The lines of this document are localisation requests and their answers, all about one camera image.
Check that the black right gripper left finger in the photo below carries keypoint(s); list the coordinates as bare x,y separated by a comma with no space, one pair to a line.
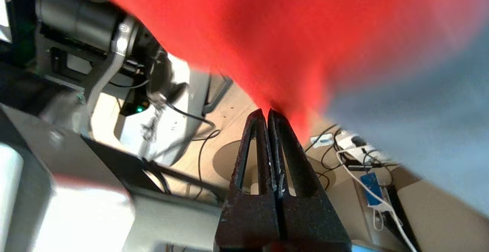
248,217

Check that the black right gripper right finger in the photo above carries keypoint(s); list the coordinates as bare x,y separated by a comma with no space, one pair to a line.
311,217

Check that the red t-shirt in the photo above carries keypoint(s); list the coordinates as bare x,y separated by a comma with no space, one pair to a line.
286,34

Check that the white black-rimmed robot base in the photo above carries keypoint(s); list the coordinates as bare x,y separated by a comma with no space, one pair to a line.
88,221

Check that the small blue floor object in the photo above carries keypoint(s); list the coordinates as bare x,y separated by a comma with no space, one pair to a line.
372,187

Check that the white power strip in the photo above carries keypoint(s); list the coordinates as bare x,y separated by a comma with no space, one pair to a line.
366,149

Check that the white dark-rimmed base fender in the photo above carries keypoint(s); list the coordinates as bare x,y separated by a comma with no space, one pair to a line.
179,130

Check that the blue-grey bed sheet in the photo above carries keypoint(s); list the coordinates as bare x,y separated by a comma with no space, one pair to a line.
439,130

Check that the black silver torso joint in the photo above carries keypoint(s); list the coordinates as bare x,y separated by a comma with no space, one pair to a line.
84,19

